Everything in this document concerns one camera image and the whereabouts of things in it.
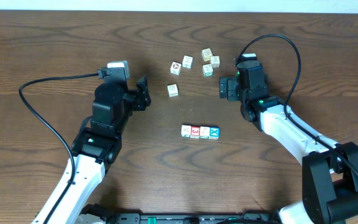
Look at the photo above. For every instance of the wooden block teal letter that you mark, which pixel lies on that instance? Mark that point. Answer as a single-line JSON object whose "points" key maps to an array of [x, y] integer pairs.
{"points": [[207, 70]]}

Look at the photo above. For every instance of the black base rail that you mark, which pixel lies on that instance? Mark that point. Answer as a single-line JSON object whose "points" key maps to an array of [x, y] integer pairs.
{"points": [[94, 213]]}

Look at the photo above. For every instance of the wooden block upper left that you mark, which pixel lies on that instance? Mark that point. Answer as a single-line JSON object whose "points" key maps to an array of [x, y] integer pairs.
{"points": [[187, 62]]}

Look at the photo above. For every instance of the wooden block red number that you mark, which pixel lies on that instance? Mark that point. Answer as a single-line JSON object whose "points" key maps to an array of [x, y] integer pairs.
{"points": [[195, 132]]}

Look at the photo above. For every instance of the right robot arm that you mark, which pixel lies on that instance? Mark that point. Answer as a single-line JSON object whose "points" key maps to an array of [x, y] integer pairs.
{"points": [[329, 169]]}

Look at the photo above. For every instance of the blue letter block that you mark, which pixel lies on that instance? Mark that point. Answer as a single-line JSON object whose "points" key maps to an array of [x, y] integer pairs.
{"points": [[214, 132]]}

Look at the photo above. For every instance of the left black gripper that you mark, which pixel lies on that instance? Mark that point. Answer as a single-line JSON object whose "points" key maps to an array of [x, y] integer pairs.
{"points": [[140, 94]]}

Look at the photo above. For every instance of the wooden block near blue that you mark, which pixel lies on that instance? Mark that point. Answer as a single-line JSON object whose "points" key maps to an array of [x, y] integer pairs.
{"points": [[172, 90]]}

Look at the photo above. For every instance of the wooden block red picture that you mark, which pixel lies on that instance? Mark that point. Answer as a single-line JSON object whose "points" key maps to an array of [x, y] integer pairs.
{"points": [[175, 68]]}

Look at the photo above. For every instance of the wooden block upper right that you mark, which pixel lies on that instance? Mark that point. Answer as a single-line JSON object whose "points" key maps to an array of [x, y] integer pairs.
{"points": [[215, 61]]}

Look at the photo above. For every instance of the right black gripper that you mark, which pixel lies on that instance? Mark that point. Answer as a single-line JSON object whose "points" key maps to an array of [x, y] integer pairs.
{"points": [[231, 83]]}

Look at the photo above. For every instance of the wooden block green letter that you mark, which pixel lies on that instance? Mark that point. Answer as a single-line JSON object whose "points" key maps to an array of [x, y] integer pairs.
{"points": [[204, 132]]}

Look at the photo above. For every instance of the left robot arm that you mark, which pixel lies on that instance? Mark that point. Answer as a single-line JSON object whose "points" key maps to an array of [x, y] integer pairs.
{"points": [[97, 144]]}

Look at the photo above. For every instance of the wooden block yellow edge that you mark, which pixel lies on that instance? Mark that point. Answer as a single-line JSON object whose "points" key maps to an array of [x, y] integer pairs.
{"points": [[206, 54]]}

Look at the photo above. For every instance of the wooden block teal side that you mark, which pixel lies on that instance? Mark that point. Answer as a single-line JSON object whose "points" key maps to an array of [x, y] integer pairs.
{"points": [[185, 131]]}

